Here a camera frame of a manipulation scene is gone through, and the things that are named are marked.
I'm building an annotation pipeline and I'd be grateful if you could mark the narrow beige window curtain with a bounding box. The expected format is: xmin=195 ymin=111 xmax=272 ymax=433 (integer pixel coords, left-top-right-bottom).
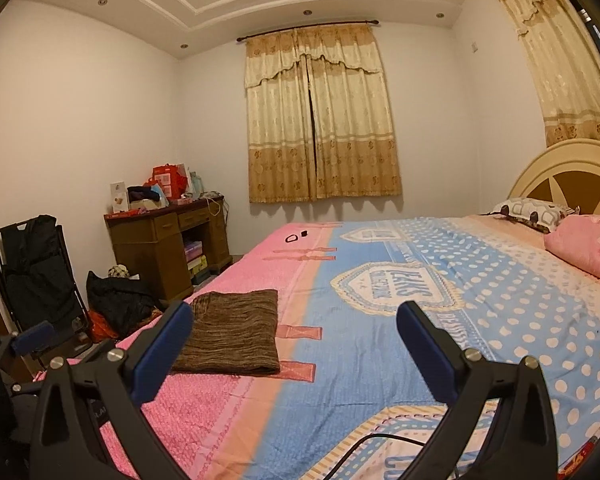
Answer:
xmin=485 ymin=0 xmax=600 ymax=148

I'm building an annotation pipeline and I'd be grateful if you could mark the long dark curtain rod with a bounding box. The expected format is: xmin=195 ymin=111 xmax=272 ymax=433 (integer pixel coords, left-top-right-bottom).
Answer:
xmin=236 ymin=20 xmax=379 ymax=42

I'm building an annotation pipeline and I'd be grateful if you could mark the pale paper bag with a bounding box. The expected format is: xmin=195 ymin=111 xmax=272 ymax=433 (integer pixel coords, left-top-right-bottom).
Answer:
xmin=185 ymin=162 xmax=204 ymax=199

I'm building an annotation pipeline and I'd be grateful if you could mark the black bag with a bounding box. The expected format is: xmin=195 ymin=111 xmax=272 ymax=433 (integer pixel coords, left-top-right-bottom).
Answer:
xmin=86 ymin=270 xmax=163 ymax=338

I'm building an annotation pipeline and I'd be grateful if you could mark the white cable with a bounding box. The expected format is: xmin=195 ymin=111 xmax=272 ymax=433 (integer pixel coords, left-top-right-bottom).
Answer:
xmin=206 ymin=195 xmax=231 ymax=222

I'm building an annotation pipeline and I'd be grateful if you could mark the brown wooden desk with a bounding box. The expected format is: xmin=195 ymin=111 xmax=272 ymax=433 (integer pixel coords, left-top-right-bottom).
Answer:
xmin=104 ymin=195 xmax=233 ymax=301

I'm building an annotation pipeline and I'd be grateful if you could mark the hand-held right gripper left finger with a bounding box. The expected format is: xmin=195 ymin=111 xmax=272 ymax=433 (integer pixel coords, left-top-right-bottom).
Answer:
xmin=29 ymin=300 xmax=195 ymax=480

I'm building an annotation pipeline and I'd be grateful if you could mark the wide beige window curtain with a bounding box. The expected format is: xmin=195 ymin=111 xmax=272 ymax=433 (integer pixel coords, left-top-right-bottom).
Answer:
xmin=243 ymin=22 xmax=403 ymax=204

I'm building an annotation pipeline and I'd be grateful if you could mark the black cable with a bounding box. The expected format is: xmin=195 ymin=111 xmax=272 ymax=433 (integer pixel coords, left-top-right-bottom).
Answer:
xmin=330 ymin=432 xmax=461 ymax=480

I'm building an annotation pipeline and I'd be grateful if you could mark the brown knitted sweater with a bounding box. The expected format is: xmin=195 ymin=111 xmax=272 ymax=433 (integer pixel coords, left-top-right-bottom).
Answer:
xmin=171 ymin=288 xmax=281 ymax=377

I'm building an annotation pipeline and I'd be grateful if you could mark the cream wooden headboard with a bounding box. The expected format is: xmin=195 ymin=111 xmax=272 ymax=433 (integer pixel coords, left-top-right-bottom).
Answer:
xmin=507 ymin=138 xmax=600 ymax=221

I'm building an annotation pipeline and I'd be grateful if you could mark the blue pink printed bed sheet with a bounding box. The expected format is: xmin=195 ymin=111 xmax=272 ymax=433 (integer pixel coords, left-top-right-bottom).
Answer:
xmin=35 ymin=216 xmax=600 ymax=480

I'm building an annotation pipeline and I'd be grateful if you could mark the grey patterned pillow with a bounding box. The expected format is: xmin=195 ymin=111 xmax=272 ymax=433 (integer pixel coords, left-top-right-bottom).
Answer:
xmin=490 ymin=197 xmax=581 ymax=235

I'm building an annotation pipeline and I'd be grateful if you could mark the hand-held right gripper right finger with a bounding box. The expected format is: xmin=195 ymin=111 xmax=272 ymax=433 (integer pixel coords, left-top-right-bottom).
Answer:
xmin=396 ymin=301 xmax=561 ymax=480

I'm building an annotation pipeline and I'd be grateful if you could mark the orange bag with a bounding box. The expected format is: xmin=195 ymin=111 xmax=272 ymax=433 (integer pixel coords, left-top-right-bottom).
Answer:
xmin=87 ymin=310 xmax=121 ymax=344

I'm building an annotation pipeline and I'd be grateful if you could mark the stack of boxes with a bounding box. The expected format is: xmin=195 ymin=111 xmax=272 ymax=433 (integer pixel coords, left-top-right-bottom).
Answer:
xmin=182 ymin=240 xmax=209 ymax=277

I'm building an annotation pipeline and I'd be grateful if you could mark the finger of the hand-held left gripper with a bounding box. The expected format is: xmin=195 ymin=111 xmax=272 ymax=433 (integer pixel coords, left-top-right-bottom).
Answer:
xmin=9 ymin=321 xmax=60 ymax=358

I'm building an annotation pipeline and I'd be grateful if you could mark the white printed box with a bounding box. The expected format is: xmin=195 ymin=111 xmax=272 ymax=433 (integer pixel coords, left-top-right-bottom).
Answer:
xmin=109 ymin=181 xmax=130 ymax=214

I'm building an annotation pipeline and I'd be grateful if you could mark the pink pillow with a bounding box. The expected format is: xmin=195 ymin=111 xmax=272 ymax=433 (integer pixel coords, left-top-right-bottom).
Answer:
xmin=544 ymin=214 xmax=600 ymax=286

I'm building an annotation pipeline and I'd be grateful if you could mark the black folding chair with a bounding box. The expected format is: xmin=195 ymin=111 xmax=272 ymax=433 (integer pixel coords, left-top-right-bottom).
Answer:
xmin=0 ymin=215 xmax=93 ymax=357

